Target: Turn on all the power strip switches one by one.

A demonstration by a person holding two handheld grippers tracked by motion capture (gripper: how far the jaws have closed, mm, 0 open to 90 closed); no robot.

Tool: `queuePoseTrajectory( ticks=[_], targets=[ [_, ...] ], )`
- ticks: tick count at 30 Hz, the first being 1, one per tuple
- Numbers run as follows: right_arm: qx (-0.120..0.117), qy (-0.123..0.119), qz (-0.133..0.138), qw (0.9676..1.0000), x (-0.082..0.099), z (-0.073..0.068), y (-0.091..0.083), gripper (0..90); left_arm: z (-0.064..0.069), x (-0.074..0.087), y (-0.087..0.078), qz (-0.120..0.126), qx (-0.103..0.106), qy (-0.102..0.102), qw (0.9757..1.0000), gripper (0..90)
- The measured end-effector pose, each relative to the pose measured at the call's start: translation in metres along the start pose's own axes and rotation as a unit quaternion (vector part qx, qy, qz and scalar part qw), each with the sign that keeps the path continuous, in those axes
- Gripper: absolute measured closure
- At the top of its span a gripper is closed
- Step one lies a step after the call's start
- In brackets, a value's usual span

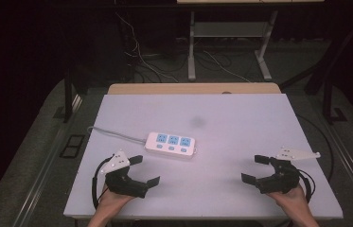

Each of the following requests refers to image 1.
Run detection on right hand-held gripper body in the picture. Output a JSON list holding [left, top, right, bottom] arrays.
[[255, 146, 321, 195]]

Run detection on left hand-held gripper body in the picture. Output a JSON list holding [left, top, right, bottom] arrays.
[[100, 150, 150, 199]]

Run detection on person's left hand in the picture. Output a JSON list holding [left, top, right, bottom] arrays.
[[97, 185, 134, 216]]

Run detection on person's right hand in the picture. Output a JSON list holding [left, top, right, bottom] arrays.
[[267, 184, 311, 219]]

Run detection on white power strip blue sockets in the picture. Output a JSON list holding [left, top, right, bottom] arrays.
[[144, 131, 198, 160]]

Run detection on white table mat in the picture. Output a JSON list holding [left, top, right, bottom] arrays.
[[63, 93, 344, 220]]

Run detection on wooden table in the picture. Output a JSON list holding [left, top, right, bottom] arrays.
[[107, 82, 282, 96]]

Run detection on black metal stand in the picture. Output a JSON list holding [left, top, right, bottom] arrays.
[[53, 62, 85, 124], [279, 12, 353, 125]]

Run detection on white metal stand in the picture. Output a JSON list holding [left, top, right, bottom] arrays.
[[187, 9, 278, 82]]

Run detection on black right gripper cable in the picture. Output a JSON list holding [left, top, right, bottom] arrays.
[[296, 168, 317, 203]]

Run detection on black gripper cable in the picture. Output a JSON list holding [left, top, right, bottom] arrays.
[[296, 168, 317, 203], [91, 156, 115, 211]]

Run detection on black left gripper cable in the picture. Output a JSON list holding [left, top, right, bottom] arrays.
[[91, 156, 115, 211]]

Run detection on grey power strip cable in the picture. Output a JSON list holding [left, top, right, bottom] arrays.
[[86, 126, 149, 145]]

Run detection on thin black floor cable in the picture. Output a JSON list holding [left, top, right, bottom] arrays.
[[296, 113, 335, 184]]

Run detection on black floor frame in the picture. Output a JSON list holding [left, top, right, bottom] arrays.
[[59, 134, 86, 159]]

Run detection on aluminium floor rail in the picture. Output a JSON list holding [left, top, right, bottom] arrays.
[[12, 94, 83, 227], [324, 121, 353, 217]]

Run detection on white floor cable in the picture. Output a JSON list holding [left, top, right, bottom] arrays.
[[115, 12, 180, 83], [202, 49, 252, 83]]

